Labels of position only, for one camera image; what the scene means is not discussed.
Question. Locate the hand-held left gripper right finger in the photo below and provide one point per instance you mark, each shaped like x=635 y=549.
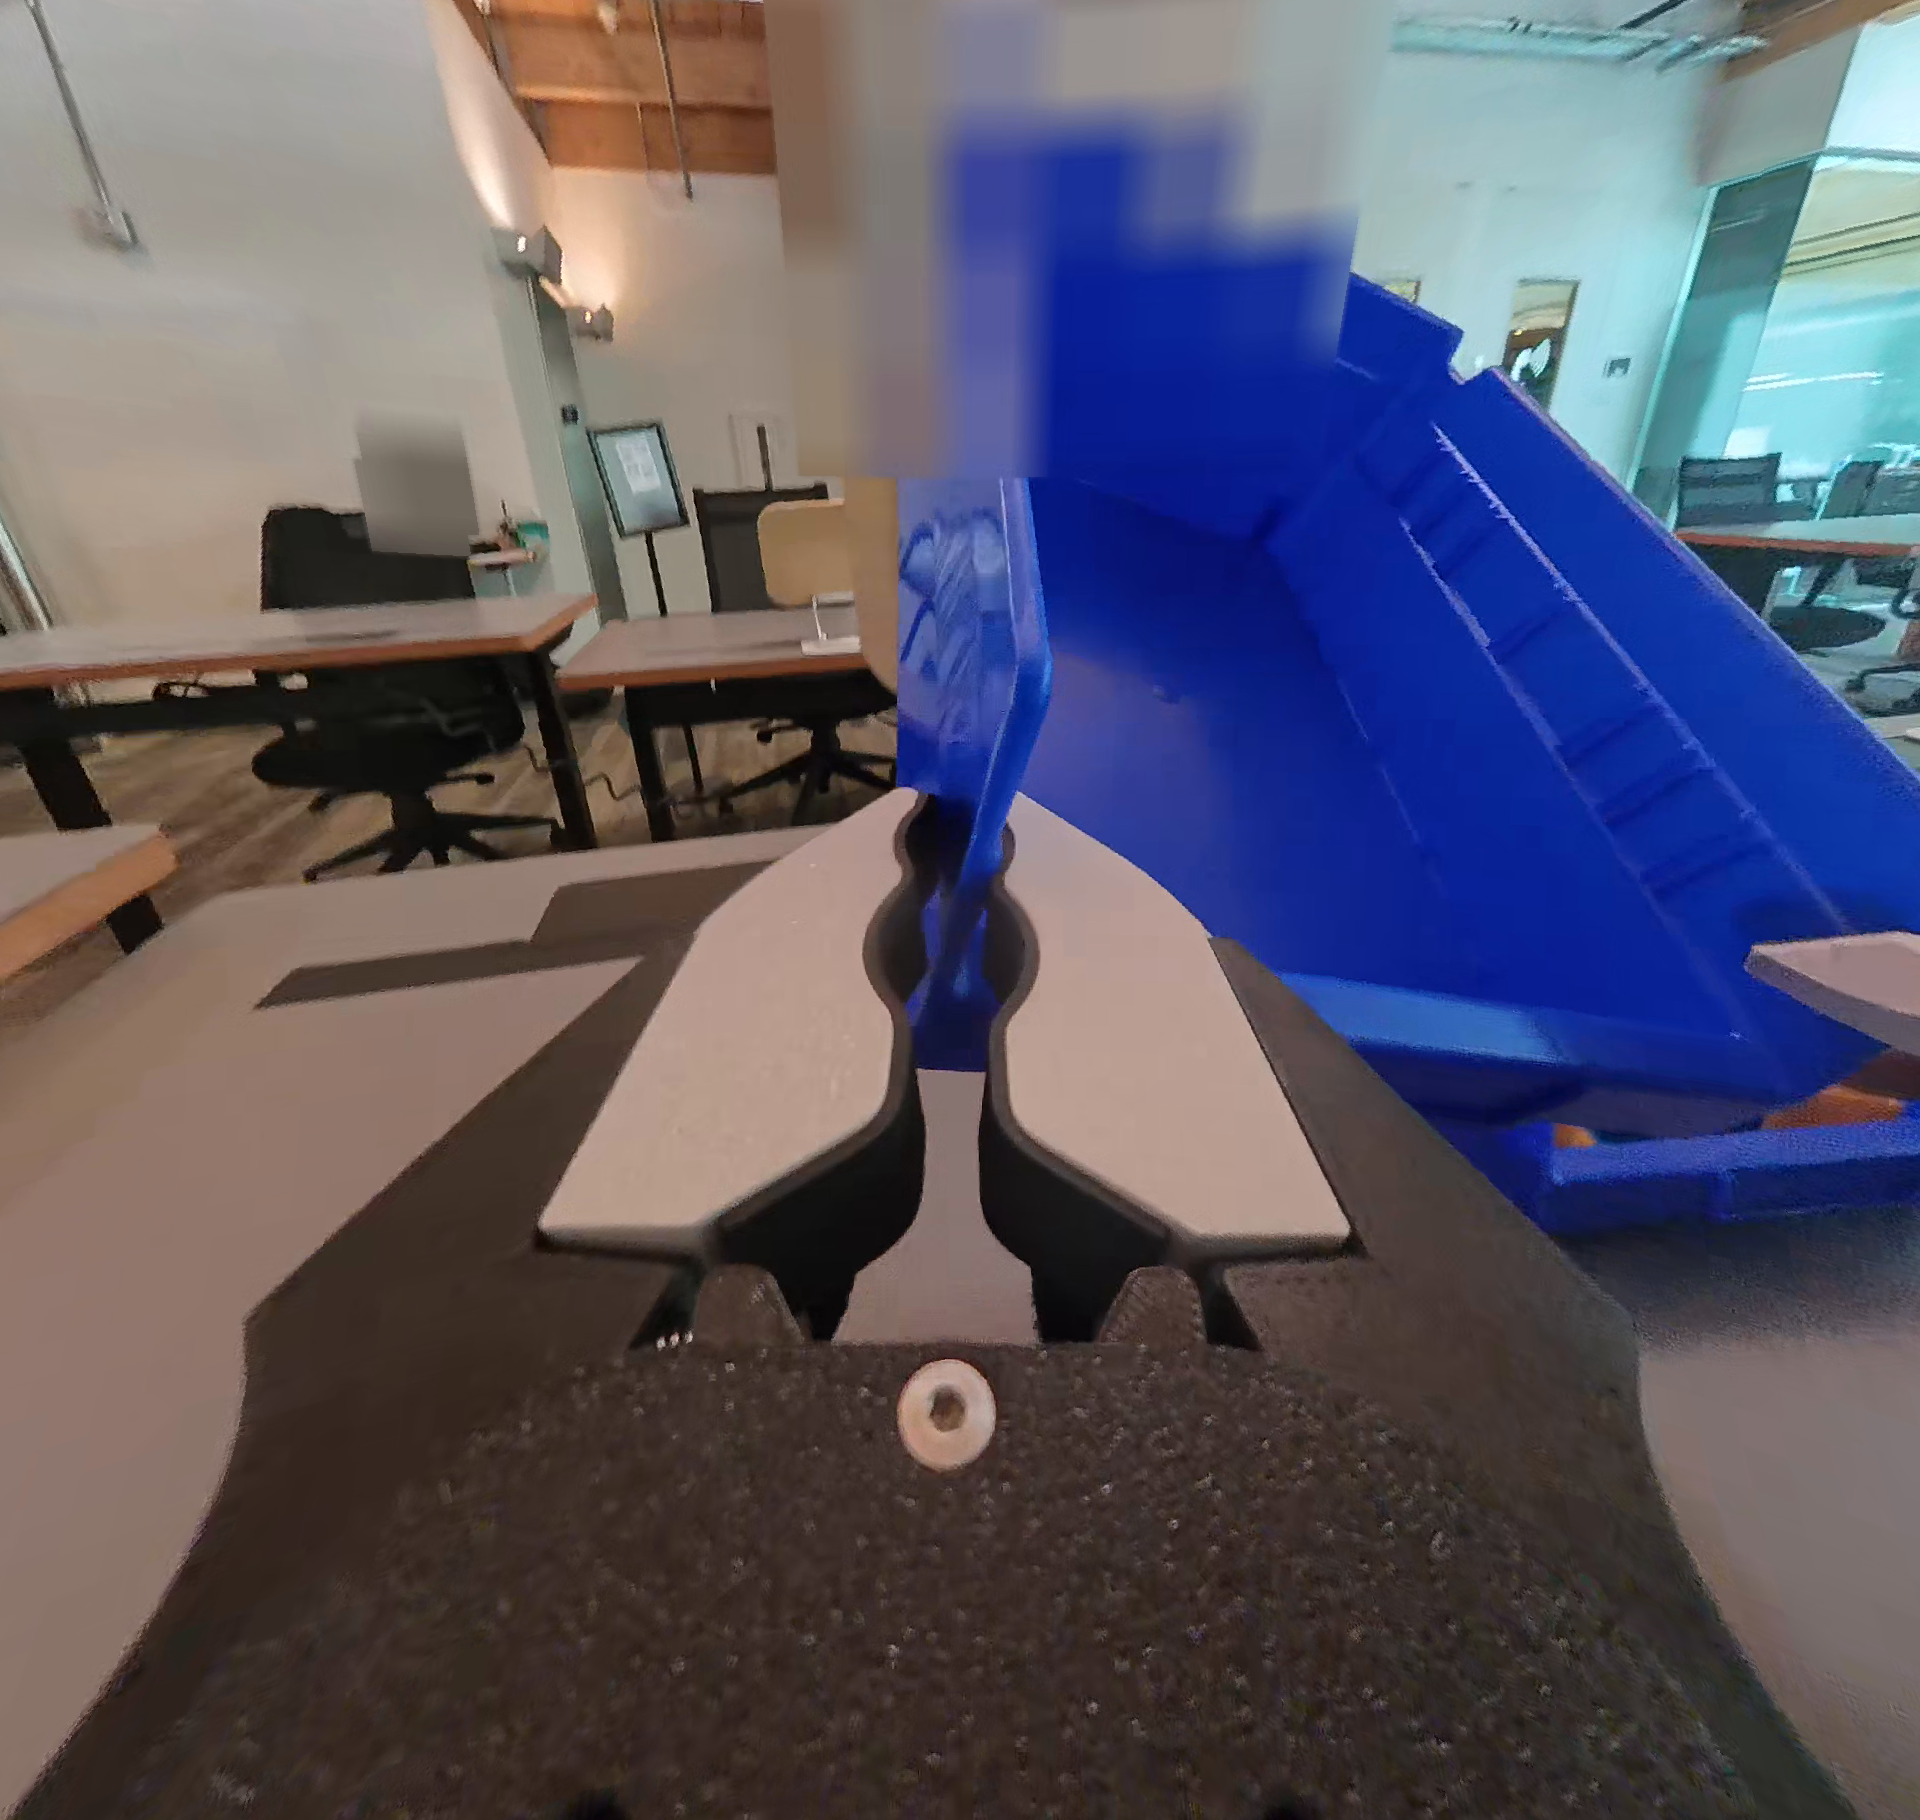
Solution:
x=1169 y=1084

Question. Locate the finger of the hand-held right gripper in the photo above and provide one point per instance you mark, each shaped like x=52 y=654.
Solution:
x=1860 y=981

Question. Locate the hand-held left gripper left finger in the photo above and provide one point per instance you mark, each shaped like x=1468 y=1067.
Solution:
x=750 y=1069

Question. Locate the black office chair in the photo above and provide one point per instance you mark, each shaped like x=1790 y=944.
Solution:
x=1831 y=627
x=750 y=545
x=360 y=709
x=1724 y=484

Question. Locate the wood-edged office desk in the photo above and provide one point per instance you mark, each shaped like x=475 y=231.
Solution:
x=301 y=636
x=75 y=859
x=1801 y=537
x=705 y=642

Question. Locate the wooden document stand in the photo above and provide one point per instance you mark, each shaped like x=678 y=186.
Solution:
x=810 y=560

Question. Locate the framed floor sign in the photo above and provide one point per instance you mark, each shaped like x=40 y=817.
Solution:
x=638 y=478

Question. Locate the wall lamp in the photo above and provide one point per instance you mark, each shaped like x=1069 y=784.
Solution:
x=528 y=255
x=582 y=314

